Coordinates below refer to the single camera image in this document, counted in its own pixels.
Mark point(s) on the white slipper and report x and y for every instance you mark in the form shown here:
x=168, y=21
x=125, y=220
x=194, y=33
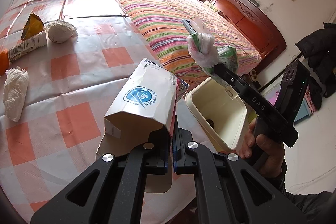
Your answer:
x=253, y=75

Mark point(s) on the black jacket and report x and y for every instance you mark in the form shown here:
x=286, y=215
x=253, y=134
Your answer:
x=320, y=48

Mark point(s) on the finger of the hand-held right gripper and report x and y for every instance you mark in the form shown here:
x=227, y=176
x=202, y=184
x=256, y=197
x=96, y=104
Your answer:
x=227, y=77

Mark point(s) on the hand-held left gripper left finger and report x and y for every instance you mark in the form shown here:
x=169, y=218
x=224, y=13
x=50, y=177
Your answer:
x=157, y=150

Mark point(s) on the white blue carton box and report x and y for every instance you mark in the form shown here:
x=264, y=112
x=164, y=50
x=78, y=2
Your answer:
x=147, y=98

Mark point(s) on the person's right forearm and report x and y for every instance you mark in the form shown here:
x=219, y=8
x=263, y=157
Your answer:
x=309, y=203

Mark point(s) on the light blue storage box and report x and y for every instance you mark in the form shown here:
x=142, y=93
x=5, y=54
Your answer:
x=302, y=111

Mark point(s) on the person's right hand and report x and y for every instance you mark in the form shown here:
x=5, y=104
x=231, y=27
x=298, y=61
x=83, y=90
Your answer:
x=273, y=158

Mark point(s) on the wooden bed headboard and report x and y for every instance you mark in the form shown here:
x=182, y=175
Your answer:
x=249, y=19

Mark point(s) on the orange round object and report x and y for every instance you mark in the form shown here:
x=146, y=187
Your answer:
x=4, y=62

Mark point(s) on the small dark grey object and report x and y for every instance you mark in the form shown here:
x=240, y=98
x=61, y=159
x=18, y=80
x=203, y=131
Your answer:
x=254, y=1

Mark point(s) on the striped bedsheet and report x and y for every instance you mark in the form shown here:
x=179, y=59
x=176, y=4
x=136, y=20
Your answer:
x=162, y=16

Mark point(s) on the pink plastic basket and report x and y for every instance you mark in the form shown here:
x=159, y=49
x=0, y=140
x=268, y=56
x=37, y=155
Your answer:
x=315, y=103

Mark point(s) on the floral pillow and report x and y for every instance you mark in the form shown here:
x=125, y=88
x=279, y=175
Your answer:
x=211, y=5

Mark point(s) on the yellow snack wrapper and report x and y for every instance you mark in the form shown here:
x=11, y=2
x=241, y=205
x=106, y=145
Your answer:
x=32, y=26

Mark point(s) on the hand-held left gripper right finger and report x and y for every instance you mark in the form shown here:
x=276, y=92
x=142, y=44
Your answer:
x=183, y=140

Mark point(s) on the white lace ball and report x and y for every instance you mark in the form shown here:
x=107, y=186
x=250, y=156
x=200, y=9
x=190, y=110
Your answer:
x=59, y=32

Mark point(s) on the cream plastic bin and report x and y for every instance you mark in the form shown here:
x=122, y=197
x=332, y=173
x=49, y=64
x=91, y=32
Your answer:
x=199, y=98

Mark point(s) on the white cylindrical can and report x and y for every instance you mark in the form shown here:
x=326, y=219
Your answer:
x=26, y=47

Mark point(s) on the green white plastic bag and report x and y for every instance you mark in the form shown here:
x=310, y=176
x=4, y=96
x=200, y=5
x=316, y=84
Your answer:
x=202, y=48

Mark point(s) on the white tissue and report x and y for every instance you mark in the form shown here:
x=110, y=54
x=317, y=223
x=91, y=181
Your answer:
x=15, y=92

